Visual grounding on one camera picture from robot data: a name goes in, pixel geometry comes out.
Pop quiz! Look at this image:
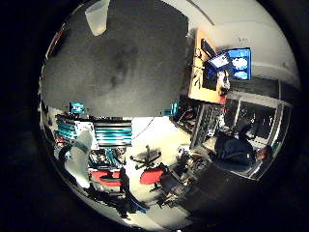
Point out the translucent plastic cup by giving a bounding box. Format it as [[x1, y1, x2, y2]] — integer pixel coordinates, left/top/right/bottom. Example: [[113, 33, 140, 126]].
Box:
[[84, 0, 111, 37]]

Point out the red office chair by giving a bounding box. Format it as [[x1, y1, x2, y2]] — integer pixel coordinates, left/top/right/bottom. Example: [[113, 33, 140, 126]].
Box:
[[139, 166, 166, 186], [89, 168, 124, 188]]

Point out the shelf rack with teal bins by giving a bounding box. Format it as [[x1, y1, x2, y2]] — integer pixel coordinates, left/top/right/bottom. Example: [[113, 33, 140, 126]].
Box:
[[55, 114, 133, 150]]

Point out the teal box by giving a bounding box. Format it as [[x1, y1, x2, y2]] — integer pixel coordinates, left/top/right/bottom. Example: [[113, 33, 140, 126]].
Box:
[[163, 101, 180, 117], [69, 101, 87, 116]]

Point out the black office chair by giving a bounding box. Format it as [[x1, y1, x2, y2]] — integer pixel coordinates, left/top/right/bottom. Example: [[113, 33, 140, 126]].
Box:
[[129, 144, 162, 171]]

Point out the wooden desk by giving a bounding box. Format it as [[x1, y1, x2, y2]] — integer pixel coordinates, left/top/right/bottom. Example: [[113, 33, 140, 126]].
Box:
[[187, 28, 228, 104]]

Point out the dark monitor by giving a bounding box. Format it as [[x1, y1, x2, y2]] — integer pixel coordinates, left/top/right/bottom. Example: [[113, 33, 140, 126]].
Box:
[[202, 62, 218, 92]]

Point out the person in dark blue jacket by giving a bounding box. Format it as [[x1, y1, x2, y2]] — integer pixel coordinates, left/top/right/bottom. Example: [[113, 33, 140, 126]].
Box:
[[211, 124, 274, 170]]

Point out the small monitor with blue screen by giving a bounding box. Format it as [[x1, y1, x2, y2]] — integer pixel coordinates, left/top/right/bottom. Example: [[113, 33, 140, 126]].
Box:
[[207, 52, 234, 73]]

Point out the metal framed glass partition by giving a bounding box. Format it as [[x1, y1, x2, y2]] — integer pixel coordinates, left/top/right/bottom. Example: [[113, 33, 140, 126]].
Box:
[[192, 91, 294, 181]]

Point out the large monitor with blue screen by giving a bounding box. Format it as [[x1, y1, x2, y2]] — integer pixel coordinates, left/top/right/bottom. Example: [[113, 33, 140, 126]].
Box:
[[227, 47, 253, 81]]

